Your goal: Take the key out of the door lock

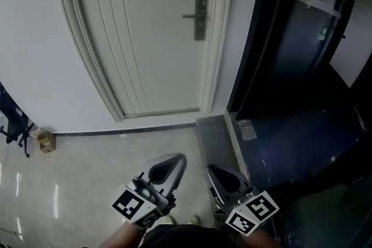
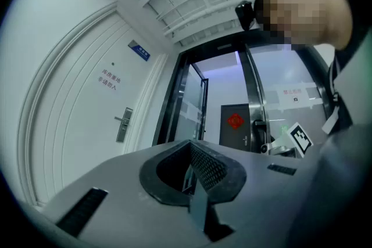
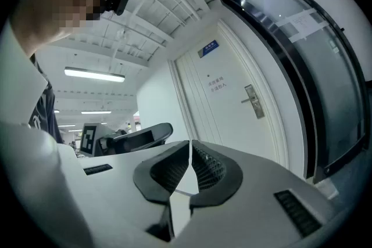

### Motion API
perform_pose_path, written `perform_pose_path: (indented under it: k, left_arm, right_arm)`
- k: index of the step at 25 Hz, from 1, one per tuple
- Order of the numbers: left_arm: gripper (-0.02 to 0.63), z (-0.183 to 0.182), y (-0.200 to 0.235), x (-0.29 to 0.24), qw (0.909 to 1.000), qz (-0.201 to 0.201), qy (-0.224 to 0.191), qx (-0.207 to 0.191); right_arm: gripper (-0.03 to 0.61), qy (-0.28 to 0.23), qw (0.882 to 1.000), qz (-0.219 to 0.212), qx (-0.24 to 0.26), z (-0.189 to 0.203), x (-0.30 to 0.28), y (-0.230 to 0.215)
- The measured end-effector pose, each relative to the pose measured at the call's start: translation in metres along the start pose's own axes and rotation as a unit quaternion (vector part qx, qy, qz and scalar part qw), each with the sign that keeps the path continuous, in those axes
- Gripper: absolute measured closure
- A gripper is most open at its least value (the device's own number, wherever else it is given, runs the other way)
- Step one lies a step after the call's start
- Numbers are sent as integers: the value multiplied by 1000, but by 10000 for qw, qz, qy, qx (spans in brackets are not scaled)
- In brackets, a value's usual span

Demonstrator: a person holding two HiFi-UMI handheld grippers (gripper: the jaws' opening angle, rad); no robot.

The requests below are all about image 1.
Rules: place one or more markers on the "black office chair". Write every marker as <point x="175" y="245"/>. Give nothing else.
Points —
<point x="13" y="122"/>

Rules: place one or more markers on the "white door frame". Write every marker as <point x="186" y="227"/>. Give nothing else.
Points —
<point x="87" y="46"/>

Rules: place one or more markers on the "white panelled door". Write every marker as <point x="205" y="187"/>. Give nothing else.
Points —
<point x="162" y="49"/>

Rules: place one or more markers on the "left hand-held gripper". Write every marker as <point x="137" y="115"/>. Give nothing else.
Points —
<point x="162" y="180"/>

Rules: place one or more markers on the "person's right forearm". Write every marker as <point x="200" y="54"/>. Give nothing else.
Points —
<point x="261" y="241"/>

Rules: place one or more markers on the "grey tape patch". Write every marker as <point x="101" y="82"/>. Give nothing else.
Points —
<point x="247" y="130"/>

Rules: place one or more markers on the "person's right light shoe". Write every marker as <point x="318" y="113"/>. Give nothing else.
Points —
<point x="194" y="219"/>

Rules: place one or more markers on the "dark glass door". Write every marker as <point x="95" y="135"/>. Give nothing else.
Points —
<point x="308" y="46"/>

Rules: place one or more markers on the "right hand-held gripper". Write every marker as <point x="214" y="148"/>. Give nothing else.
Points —
<point x="232" y="191"/>

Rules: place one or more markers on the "person's black shorts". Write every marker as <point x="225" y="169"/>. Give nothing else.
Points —
<point x="189" y="238"/>

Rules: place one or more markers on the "brown cardboard box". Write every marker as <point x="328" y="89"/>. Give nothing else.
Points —
<point x="47" y="142"/>

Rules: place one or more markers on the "small green white sticker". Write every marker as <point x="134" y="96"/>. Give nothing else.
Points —
<point x="322" y="33"/>

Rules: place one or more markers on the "person's light shoe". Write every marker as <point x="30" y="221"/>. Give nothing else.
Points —
<point x="194" y="219"/>
<point x="168" y="219"/>

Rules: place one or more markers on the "dark metal door lock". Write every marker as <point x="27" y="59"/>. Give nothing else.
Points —
<point x="200" y="24"/>

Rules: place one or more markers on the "black metal door frame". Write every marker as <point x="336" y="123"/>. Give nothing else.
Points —
<point x="255" y="37"/>

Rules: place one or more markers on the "dark metal baseboard strip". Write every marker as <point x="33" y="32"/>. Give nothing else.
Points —
<point x="125" y="130"/>

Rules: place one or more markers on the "person's left light shoe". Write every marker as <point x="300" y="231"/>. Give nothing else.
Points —
<point x="168" y="219"/>

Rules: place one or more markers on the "person's left forearm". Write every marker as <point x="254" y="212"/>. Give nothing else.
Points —
<point x="122" y="236"/>

